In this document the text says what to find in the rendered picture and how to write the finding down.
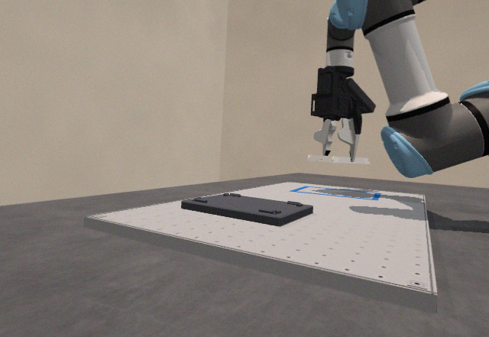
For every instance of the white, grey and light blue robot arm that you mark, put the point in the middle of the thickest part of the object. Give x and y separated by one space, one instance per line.
425 133

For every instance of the blue tape outline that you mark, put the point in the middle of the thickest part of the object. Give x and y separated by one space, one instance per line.
376 195

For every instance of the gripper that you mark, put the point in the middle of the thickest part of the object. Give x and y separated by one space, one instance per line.
335 105

